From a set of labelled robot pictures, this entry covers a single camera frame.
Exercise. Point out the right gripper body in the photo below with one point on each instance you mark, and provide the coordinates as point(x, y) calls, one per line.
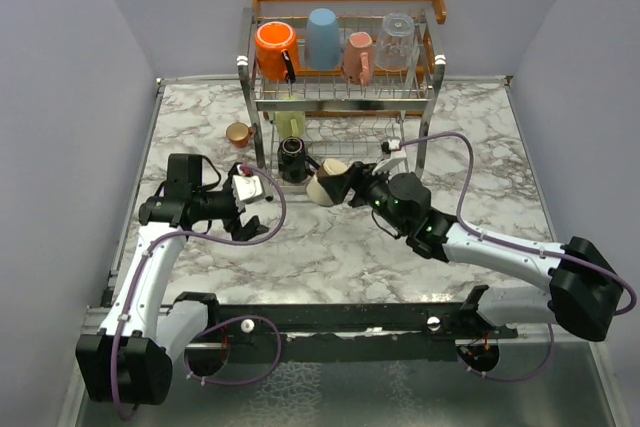
point(374, 194)

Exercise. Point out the orange mug black handle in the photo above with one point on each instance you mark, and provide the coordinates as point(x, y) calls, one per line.
point(277, 53)

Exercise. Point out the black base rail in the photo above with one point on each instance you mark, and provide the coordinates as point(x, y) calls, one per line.
point(330, 333)

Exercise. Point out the pink ceramic mug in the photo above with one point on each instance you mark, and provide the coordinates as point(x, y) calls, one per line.
point(357, 66)

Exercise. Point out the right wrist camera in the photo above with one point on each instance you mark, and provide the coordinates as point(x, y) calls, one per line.
point(393, 155)

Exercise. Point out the small copper orange cup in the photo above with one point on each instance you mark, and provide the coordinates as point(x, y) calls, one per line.
point(239, 134)

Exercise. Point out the light green mug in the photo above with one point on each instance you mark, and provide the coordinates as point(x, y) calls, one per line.
point(290, 124)

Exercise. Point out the steel two-tier dish rack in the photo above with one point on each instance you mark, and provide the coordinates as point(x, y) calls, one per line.
point(344, 120)

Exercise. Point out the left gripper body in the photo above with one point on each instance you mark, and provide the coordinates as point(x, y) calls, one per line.
point(219, 205)

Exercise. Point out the cream cup brown band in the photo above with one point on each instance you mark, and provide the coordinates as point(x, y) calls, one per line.
point(315, 192)

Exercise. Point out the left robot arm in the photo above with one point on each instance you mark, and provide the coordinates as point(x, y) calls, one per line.
point(129, 359)

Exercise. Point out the black faceted mug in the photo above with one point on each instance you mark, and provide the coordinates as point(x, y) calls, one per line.
point(295, 165)

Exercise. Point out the orange wooden rack frame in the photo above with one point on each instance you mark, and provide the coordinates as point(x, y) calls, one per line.
point(413, 91)

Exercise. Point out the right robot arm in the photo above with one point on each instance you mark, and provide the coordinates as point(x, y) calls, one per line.
point(571, 285)

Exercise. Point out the clear plastic tumbler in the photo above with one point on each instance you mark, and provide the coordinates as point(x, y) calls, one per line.
point(395, 41)

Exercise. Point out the aluminium table frame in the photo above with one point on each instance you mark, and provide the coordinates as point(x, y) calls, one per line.
point(339, 225)

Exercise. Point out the light blue plastic cup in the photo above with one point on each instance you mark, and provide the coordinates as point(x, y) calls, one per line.
point(322, 40)

